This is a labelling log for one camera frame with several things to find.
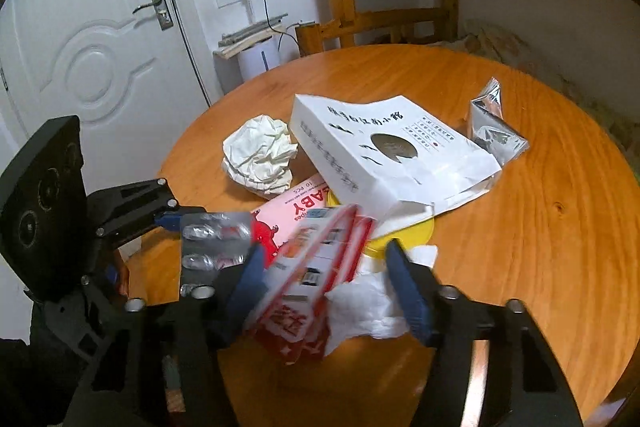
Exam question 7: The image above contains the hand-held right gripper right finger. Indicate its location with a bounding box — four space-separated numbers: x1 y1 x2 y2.
382 238 586 427

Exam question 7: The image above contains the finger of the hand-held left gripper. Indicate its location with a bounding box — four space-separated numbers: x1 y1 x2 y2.
87 178 208 254
32 274 135 365

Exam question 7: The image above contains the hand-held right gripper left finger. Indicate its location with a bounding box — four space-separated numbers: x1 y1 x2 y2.
65 243 271 427

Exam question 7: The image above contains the silver pill blister pack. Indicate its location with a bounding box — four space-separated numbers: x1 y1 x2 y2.
179 212 255 299

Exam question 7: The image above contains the red and white carton box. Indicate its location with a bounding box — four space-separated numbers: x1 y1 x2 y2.
245 204 381 365

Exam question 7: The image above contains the white printed paper bag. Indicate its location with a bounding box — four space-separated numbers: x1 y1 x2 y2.
290 93 503 238

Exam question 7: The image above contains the silver foil bag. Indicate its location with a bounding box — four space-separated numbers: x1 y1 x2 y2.
467 77 531 168

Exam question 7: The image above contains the white tissue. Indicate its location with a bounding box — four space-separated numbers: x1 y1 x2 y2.
325 244 441 358

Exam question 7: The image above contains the yellow round lid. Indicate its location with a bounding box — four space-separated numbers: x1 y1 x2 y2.
327 189 436 258

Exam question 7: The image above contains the pink printed packet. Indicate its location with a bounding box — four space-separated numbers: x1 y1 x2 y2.
250 174 333 268

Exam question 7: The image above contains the crumpled white paper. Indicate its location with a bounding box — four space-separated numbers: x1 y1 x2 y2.
221 114 300 200

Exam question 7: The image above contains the white door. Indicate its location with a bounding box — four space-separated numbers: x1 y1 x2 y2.
0 0 217 212

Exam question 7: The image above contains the white humidifier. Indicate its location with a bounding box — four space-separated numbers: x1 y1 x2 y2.
237 34 280 82

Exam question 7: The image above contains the white air purifier with books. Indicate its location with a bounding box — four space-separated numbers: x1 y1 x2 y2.
217 12 291 58

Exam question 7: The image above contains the floral bedding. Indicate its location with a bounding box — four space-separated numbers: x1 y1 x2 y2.
450 19 640 188

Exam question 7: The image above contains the metal door handle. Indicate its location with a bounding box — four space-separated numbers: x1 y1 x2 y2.
132 0 174 30

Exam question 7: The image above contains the black cable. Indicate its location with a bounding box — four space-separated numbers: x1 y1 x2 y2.
251 0 302 58

